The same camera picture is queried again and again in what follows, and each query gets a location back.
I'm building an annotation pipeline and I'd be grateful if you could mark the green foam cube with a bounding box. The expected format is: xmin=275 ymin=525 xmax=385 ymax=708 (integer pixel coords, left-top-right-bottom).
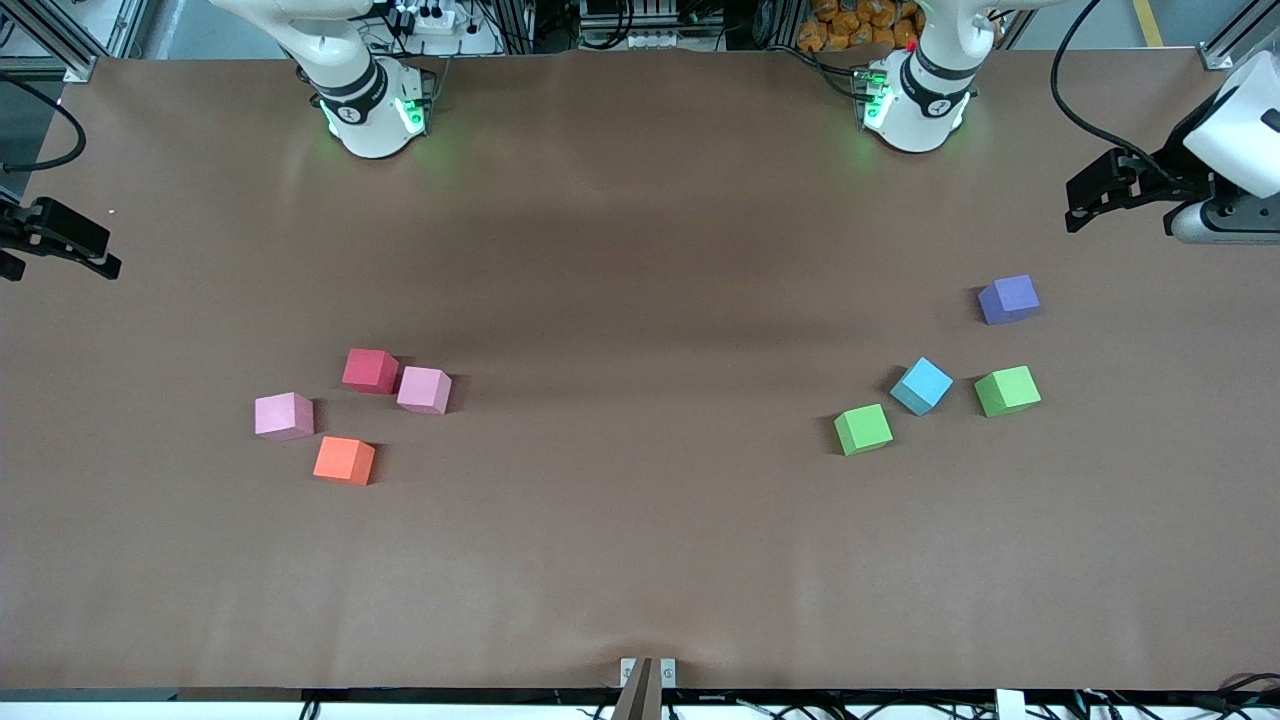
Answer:
xmin=975 ymin=366 xmax=1042 ymax=418
xmin=834 ymin=404 xmax=894 ymax=457

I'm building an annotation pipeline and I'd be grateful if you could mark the blue foam cube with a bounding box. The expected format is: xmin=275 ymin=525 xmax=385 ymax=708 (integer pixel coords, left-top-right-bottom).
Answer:
xmin=890 ymin=357 xmax=954 ymax=416

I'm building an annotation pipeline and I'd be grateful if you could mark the red foam cube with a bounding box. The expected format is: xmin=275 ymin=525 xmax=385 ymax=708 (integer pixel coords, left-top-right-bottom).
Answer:
xmin=342 ymin=348 xmax=400 ymax=395

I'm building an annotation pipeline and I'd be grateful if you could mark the pink foam cube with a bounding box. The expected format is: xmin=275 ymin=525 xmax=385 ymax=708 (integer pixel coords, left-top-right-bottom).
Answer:
xmin=397 ymin=367 xmax=453 ymax=415
xmin=254 ymin=392 xmax=315 ymax=442

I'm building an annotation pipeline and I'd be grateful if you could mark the purple foam cube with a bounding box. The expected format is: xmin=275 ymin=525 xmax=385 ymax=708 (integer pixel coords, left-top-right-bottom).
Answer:
xmin=978 ymin=274 xmax=1041 ymax=326

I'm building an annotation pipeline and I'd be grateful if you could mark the orange netted bag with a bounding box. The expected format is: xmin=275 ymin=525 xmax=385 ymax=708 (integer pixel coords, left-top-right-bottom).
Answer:
xmin=797 ymin=0 xmax=926 ymax=53

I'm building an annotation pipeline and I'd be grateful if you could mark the orange foam cube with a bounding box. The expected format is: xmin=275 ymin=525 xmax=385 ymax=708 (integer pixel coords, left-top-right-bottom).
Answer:
xmin=313 ymin=437 xmax=377 ymax=487

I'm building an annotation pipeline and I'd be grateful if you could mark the white power strip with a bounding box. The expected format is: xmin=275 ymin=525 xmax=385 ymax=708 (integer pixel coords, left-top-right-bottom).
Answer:
xmin=395 ymin=0 xmax=459 ymax=32

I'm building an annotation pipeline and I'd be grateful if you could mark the white terminal block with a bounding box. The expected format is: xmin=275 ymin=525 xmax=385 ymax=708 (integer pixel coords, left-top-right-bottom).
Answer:
xmin=598 ymin=28 xmax=691 ymax=51

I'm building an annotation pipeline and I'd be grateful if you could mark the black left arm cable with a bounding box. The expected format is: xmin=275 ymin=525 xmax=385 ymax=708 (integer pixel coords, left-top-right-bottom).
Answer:
xmin=1049 ymin=0 xmax=1186 ymax=171

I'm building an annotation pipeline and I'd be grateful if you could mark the aluminium frame profile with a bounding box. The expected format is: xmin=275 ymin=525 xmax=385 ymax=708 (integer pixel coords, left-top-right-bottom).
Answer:
xmin=1200 ymin=0 xmax=1280 ymax=71
xmin=0 ymin=0 xmax=101 ymax=83

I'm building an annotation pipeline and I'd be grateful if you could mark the silver metal bracket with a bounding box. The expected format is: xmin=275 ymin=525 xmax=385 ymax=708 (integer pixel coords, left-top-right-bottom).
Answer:
xmin=620 ymin=657 xmax=678 ymax=689

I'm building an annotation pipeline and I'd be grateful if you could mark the brown camera post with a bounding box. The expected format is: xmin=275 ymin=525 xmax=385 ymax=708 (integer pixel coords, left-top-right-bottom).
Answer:
xmin=612 ymin=657 xmax=663 ymax=720

